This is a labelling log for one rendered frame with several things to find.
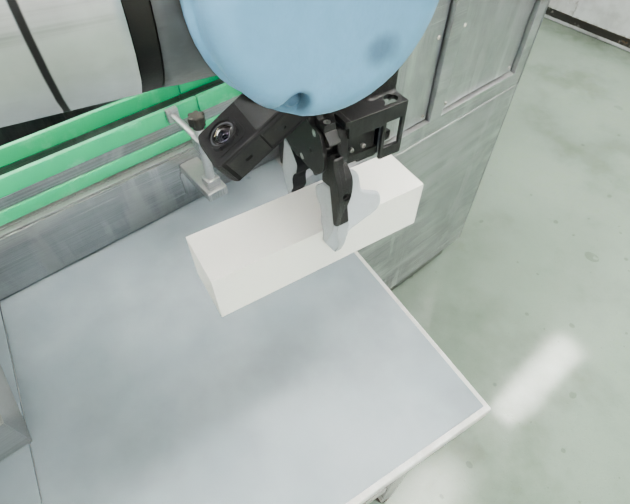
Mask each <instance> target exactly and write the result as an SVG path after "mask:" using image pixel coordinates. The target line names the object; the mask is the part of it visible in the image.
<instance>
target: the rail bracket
mask: <svg viewBox="0 0 630 504"><path fill-rule="evenodd" d="M164 111H165V115H166V118H167V121H168V122H169V123H170V124H172V123H174V122H176V123H177V124H178V125H179V126H180V127H181V128H182V129H183V130H184V131H185V132H186V133H187V134H188V135H189V136H190V137H191V139H192V143H193V147H194V149H195V150H196V151H197V152H198V153H199V154H200V156H201V160H202V161H201V160H200V159H199V158H198V157H194V158H192V159H190V160H188V161H186V162H184V163H182V164H180V165H179V166H180V169H181V173H179V174H180V177H181V180H182V183H183V187H184V190H185V193H186V194H188V193H190V192H192V191H194V190H196V189H198V190H199V191H200V192H201V193H202V194H203V195H204V196H205V197H206V198H207V199H208V200H209V201H210V202H212V201H214V200H216V199H218V198H220V197H222V196H224V195H226V194H227V193H228V189H227V186H226V185H225V184H224V183H223V182H222V181H221V180H220V177H219V176H218V175H217V174H216V173H215V172H214V170H213V166H212V163H211V161H210V160H209V158H208V157H207V155H206V154H205V152H204V151H203V149H202V148H201V146H200V144H199V141H198V136H199V134H200V133H201V132H202V131H203V130H204V126H206V123H205V122H206V119H205V114H204V112H198V111H197V110H195V111H193V112H192V113H188V115H187V116H188V119H187V120H188V124H189V125H188V124H187V123H186V122H185V121H184V120H182V119H181V118H180V115H179V112H178V108H177V107H176V106H175V105H174V106H172V107H169V108H167V109H165V110H164ZM192 128H193V129H192Z"/></svg>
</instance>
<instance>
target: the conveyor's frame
mask: <svg viewBox="0 0 630 504"><path fill-rule="evenodd" d="M189 141H190V140H189ZM190 142H191V141H190ZM279 156H280V153H279V145H278V146H277V147H276V148H274V149H273V150H272V151H271V152H270V153H269V154H268V155H267V156H266V157H265V158H264V159H263V160H262V161H261V162H259V163H258V164H257V165H256V166H255V167H254V168H253V169H255V168H257V167H259V166H261V165H263V164H265V163H267V162H269V161H271V160H273V159H275V158H277V157H279ZM153 157H154V156H153ZM194 157H198V158H199V159H200V160H201V156H200V154H199V153H198V152H197V151H196V150H195V149H194V147H193V143H192V142H191V143H189V144H187V145H185V146H183V147H181V148H178V149H176V150H174V151H172V152H170V153H168V154H165V155H163V156H161V157H159V158H157V159H156V158H155V157H154V158H155V159H154V160H152V161H150V162H148V163H146V164H144V165H141V166H139V167H137V166H136V165H135V166H136V167H137V168H135V169H133V170H130V171H128V172H126V173H124V174H122V175H120V176H117V177H115V178H113V179H111V180H109V181H107V182H104V183H102V184H100V185H97V184H96V183H95V184H96V185H97V186H96V187H93V188H91V189H89V190H87V191H85V192H83V193H80V194H78V195H77V194H76V193H75V192H74V193H75V194H76V196H74V197H72V198H69V199H67V200H65V201H63V202H61V203H59V204H56V205H55V204H54V202H53V204H54V206H52V207H50V208H48V209H46V210H43V211H41V212H39V213H37V214H35V215H32V213H31V212H30V213H31V215H32V216H30V217H28V218H26V219H24V220H22V221H19V222H17V223H15V224H13V225H11V226H9V225H8V223H7V225H8V227H6V228H4V229H2V230H0V300H2V299H4V298H6V297H8V296H10V295H12V294H14V293H16V292H17V291H19V290H21V289H23V288H25V287H27V286H29V285H31V284H33V283H35V282H37V281H39V280H41V279H43V278H45V277H47V276H48V275H50V274H52V273H54V272H56V271H58V270H60V269H62V268H64V267H66V266H68V265H70V264H72V263H74V262H76V261H77V260H79V259H81V258H83V257H85V256H87V255H89V254H91V253H93V252H95V251H97V250H99V249H101V248H103V247H105V246H106V245H108V244H110V243H112V242H114V241H116V240H118V239H120V238H122V237H124V236H126V235H128V234H130V233H132V232H134V231H135V230H137V229H139V228H141V227H143V226H145V225H147V224H149V223H151V222H153V221H155V220H157V219H159V218H161V217H163V216H164V215H166V214H168V213H170V212H172V211H174V210H176V209H178V208H180V207H182V206H184V205H186V204H188V203H190V202H192V201H194V200H195V199H197V198H199V197H201V196H203V194H202V193H201V192H200V191H199V190H198V189H196V190H194V191H192V192H190V193H188V194H186V193H185V190H184V187H183V183H182V180H181V177H180V174H179V173H181V169H180V166H179V165H180V164H182V163H184V162H186V161H188V160H190V159H192V158H194ZM201 161H202V160H201ZM253 169H252V170H253ZM252 170H251V171H252Z"/></svg>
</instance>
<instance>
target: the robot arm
mask: <svg viewBox="0 0 630 504"><path fill-rule="evenodd" d="M438 2H439V0H0V128H2V127H6V126H10V125H14V124H18V123H22V122H26V121H30V120H35V119H39V118H43V117H47V116H51V115H55V114H59V113H64V112H68V111H72V110H76V109H80V108H84V107H88V106H93V105H97V104H101V103H105V102H109V101H113V100H117V99H122V98H126V97H130V96H134V95H138V94H142V93H144V92H148V91H151V90H155V89H159V88H162V87H169V86H175V85H181V84H184V83H188V82H192V81H196V80H200V79H204V78H208V77H212V76H218V77H219V78H220V79H221V80H223V81H224V82H225V83H226V84H228V85H229V86H231V87H233V88H234V89H236V90H238V91H240V92H242V94H241V95H240V96H239V97H238V98H237V99H236V100H235V101H233V102H232V103H231V104H230V105H229V106H228V107H227V108H226V109H225V110H224V111H223V112H222V113H221V114H220V115H219V116H218V117H217V118H216V119H215V120H214V121H213V122H212V123H211V124H210V125H209V126H208V127H206V128H205V129H204V130H203V131H202V132H201V133H200V134H199V136H198V141H199V144H200V146H201V148H202V149H203V151H204V152H205V154H206V155H207V157H208V158H209V160H210V161H211V163H212V164H213V166H214V167H215V168H216V169H218V170H219V171H220V172H221V173H223V174H224V175H225V176H226V177H228V178H229V179H231V180H233V181H240V180H241V179H242V178H243V177H244V176H246V175H247V174H248V173H249V172H250V171H251V170H252V169H253V168H254V167H255V166H256V165H257V164H258V163H259V162H261V161H262V160H263V159H264V158H265V157H266V156H267V155H268V154H269V153H270V152H271V151H272V150H273V149H274V148H276V147H277V146H278V145H279V153H280V160H281V163H282V164H283V165H282V167H283V173H284V178H285V182H286V186H287V190H288V194H289V193H292V192H294V191H297V190H299V189H301V188H304V186H305V184H306V179H307V178H309V177H310V176H312V175H313V174H314V175H315V176H316V175H318V174H321V173H322V181H323V182H322V183H320V184H318V185H316V187H315V188H316V195H317V199H318V201H319V204H320V208H321V224H322V227H323V240H324V242H325V243H326V244H327V245H328V246H329V247H330V248H331V249H332V250H333V251H335V252H336V251H338V250H340V249H341V247H342V246H343V245H344V243H345V240H346V236H347V234H348V231H349V230H350V229H351V228H352V227H354V226H355V225H356V224H358V223H359V222H360V221H362V220H363V219H364V218H366V217H367V216H368V215H370V214H371V213H372V212H374V211H375V210H376V209H377V208H378V206H379V204H380V194H379V192H378V191H376V190H366V189H361V187H360V182H359V175H358V173H357V172H356V171H355V170H353V169H350V168H349V166H348V164H349V163H351V162H354V161H356V162H359V161H361V160H363V159H366V158H368V157H371V156H373V155H375V153H377V152H378V153H377V158H378V159H381V158H384V157H386V156H389V155H391V154H393V153H396V152H398V151H399V150H400V145H401V139H402V134H403V128H404V123H405V117H406V112H407V106H408V101H409V100H408V99H407V98H405V97H404V96H403V95H401V94H400V93H399V92H398V91H397V90H396V85H397V78H398V72H399V68H400V67H401V66H402V64H403V63H404V62H405V61H406V60H407V58H408V57H409V56H410V54H411V53H412V52H413V50H414V49H415V47H416V46H417V44H418V42H419V41H420V39H421V38H422V36H423V34H424V32H425V30H426V29H427V27H428V25H429V23H430V21H431V19H432V16H433V14H434V12H435V9H436V7H437V5H438ZM384 99H388V100H391V99H395V100H396V101H395V102H393V103H390V104H387V105H385V101H384ZM397 118H400V119H399V125H398V131H397V137H396V141H393V142H391V143H388V144H386V145H384V140H387V139H389V136H390V129H389V128H387V127H386V126H387V122H390V121H392V120H395V119H397ZM378 145H379V146H378Z"/></svg>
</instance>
